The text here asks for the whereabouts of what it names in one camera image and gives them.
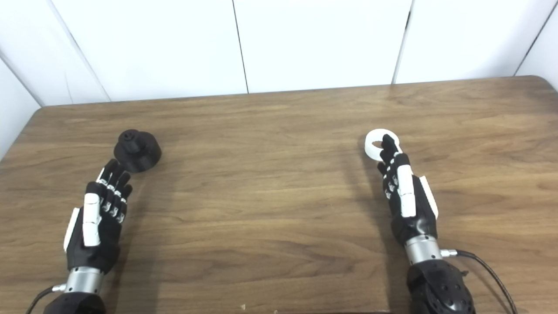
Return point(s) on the black and white right hand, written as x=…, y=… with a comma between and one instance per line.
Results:
x=418, y=218

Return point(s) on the round black stepped part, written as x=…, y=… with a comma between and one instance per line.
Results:
x=144, y=156

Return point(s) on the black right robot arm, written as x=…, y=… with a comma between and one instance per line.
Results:
x=440, y=288

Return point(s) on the black and white left hand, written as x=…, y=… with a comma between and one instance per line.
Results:
x=109, y=226

